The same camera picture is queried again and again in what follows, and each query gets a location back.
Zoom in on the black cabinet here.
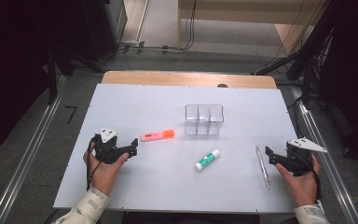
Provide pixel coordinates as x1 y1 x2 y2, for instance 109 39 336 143
80 0 129 62

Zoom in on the orange highlighter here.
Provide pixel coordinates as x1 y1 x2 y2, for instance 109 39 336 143
140 129 175 143

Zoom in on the black hanging cable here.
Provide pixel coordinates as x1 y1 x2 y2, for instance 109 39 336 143
180 0 199 52

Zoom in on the person's dark lap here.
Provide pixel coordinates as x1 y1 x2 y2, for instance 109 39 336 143
120 212 262 224

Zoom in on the person's left hand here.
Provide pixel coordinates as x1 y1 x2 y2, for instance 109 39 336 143
83 144 130 197

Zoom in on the aluminium rail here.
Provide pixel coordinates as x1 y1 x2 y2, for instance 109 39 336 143
290 86 358 224
0 76 68 224

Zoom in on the clear pen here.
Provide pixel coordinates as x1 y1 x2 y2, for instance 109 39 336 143
255 145 272 189

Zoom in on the white board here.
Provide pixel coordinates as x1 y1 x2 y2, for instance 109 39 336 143
53 83 297 214

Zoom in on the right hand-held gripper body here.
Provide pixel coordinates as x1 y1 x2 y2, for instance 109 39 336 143
284 137 328 177

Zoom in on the right hand-held gripper black cable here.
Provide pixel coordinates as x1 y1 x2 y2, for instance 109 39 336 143
304 166 323 201

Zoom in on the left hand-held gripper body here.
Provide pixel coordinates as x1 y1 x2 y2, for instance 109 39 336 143
92 126 120 165

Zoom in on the hand-held gripper black cable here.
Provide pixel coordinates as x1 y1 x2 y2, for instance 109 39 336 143
304 166 323 201
85 136 103 191

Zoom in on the dark curtain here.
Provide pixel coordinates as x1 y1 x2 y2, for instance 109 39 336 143
320 0 358 166
0 0 87 160

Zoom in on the light wooden furniture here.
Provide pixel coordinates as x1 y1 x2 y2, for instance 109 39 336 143
176 0 327 50

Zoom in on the clear plastic organizer box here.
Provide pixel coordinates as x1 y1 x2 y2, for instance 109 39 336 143
185 104 225 136

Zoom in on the green and white glue stick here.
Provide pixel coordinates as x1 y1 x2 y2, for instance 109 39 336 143
194 148 221 172

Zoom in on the black metal stand with cables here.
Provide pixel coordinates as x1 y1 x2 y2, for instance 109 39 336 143
254 0 338 108

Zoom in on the person's right hand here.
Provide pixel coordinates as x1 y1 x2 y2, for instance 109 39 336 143
274 153 322 208

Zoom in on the left hand-held gripper black cable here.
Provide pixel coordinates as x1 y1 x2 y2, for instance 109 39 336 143
85 136 103 191

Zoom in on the white power strip with cables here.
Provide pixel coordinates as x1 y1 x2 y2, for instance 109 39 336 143
117 40 181 54

